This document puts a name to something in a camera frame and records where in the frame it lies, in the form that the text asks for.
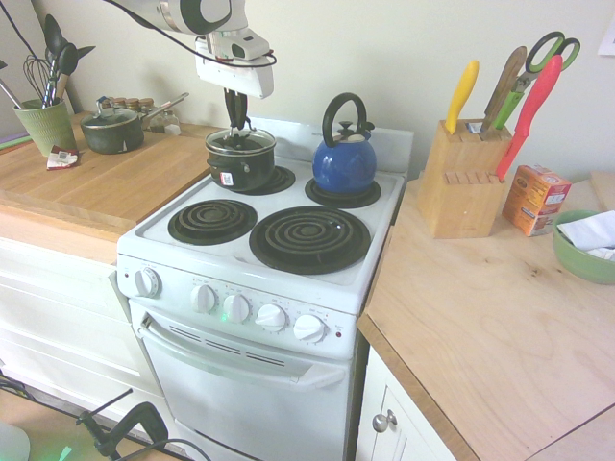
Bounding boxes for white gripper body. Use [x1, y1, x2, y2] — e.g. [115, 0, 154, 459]
[194, 57, 276, 101]

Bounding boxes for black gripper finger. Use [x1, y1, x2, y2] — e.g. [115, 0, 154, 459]
[223, 88, 240, 131]
[236, 93, 253, 132]

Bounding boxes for glass pot lid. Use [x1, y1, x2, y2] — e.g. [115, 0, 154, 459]
[205, 120, 278, 156]

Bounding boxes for black cooking pot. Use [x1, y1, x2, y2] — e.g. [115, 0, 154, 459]
[205, 138, 278, 193]

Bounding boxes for dark saucepan with lid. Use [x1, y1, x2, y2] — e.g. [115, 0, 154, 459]
[79, 92, 190, 156]

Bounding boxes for glass shaker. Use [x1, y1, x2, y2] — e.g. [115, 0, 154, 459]
[148, 109, 183, 136]

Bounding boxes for small black coil burner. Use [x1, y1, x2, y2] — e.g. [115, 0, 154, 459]
[305, 177, 382, 209]
[238, 165, 296, 196]
[167, 199, 259, 245]

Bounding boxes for large black coil burner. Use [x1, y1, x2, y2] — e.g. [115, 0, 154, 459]
[249, 205, 373, 277]

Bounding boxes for red white packet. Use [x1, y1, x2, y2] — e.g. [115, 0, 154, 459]
[46, 144, 81, 172]

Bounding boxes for green ribbed utensil cup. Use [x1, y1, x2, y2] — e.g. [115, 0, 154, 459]
[12, 98, 79, 158]

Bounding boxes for black plastic spoon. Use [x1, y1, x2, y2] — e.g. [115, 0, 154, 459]
[42, 13, 67, 108]

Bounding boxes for white stove knob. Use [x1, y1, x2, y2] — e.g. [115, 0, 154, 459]
[190, 284, 220, 315]
[223, 294, 253, 325]
[292, 310, 329, 345]
[255, 303, 290, 333]
[134, 267, 163, 300]

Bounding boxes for metal whisk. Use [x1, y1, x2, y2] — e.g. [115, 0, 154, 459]
[22, 54, 55, 109]

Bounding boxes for green mat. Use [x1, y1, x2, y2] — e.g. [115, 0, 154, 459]
[0, 133, 33, 152]

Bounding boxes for wooden knife block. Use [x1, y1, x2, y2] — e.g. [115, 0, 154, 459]
[416, 118, 513, 240]

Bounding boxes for white drawer cabinet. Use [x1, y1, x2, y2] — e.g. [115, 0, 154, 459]
[0, 234, 164, 436]

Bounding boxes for red knife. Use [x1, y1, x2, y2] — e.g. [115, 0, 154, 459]
[496, 54, 564, 183]

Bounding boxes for white electric stove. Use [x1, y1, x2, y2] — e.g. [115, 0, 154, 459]
[116, 116, 415, 461]

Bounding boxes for green grey scissors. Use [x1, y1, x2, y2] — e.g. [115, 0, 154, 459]
[511, 31, 581, 93]

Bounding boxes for orange baking soda box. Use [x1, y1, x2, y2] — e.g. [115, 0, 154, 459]
[502, 164, 573, 238]

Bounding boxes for black clamp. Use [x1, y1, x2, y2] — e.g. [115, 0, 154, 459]
[76, 387, 170, 461]

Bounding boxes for silver cabinet knob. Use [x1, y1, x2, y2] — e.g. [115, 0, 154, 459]
[372, 409, 399, 434]

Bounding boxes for white cabinet with door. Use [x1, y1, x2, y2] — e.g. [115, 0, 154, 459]
[354, 345, 458, 461]

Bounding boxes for white cloth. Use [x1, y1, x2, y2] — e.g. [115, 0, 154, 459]
[556, 209, 615, 262]

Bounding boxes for green bowl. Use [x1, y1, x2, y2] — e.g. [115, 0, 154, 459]
[552, 209, 615, 286]

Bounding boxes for white paper sheet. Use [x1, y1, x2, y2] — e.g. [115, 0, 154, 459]
[597, 0, 615, 58]

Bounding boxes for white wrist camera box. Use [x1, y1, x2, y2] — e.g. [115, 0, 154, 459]
[208, 28, 271, 62]

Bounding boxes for blue kettle black handle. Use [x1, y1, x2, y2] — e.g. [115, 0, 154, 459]
[311, 92, 379, 198]

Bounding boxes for black wooden handled spatula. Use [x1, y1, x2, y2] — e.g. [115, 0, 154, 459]
[53, 42, 97, 106]

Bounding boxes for yellow handled knife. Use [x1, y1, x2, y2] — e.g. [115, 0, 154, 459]
[444, 60, 480, 135]

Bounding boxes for metal utensil handle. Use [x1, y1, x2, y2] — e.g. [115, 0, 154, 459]
[0, 60, 23, 109]

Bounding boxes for white oven door handle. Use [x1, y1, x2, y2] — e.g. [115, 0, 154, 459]
[137, 318, 348, 393]

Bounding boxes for wooden handled knife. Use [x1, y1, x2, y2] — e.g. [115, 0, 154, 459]
[481, 46, 529, 133]

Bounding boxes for green handled knife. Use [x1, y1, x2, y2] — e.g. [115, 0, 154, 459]
[490, 88, 526, 132]

